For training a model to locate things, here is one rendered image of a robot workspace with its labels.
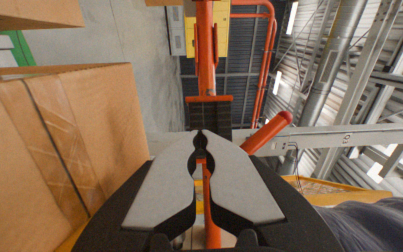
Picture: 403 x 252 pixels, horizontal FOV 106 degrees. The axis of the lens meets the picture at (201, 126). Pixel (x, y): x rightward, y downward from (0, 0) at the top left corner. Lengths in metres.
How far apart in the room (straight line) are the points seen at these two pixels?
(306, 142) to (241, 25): 9.83
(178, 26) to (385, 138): 6.83
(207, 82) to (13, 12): 0.66
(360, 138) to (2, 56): 2.06
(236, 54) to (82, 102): 10.90
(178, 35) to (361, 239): 7.36
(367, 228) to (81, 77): 0.42
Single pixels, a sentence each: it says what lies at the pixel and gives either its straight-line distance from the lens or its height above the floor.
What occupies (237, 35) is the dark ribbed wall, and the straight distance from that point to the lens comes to 10.91.
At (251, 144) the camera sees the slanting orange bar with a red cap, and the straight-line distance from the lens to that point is 0.24.
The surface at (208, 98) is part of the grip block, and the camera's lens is 0.19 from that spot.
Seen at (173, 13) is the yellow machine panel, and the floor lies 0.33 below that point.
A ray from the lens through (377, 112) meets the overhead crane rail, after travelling 2.71.
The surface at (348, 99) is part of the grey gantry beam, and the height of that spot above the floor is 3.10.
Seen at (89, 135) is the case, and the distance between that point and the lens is 0.20.
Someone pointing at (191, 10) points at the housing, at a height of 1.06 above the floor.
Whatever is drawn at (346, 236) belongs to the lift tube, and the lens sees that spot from 0.32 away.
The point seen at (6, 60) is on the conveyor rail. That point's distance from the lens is 0.63.
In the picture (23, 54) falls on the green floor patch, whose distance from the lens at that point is 1.52.
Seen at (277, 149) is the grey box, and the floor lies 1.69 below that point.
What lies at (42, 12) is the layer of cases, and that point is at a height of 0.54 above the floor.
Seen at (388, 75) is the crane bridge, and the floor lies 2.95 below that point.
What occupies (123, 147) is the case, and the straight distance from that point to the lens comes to 0.26.
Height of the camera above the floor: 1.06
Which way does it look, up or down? 2 degrees up
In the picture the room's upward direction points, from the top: 88 degrees clockwise
